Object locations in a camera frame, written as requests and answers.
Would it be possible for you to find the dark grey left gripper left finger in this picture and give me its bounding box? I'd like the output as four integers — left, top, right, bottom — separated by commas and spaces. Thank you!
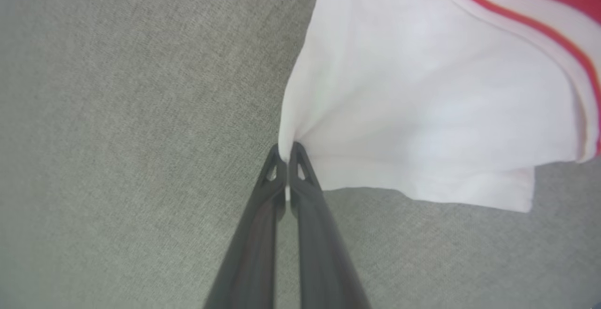
203, 144, 287, 309

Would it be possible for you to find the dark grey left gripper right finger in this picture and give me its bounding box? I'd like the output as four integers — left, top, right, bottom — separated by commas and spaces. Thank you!
288, 142, 372, 309

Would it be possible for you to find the red and white jersey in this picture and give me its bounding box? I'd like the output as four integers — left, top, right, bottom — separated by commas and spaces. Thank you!
278, 0, 601, 213

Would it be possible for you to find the grey fabric sofa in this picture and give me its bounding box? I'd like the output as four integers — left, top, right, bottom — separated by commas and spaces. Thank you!
0, 0, 601, 309

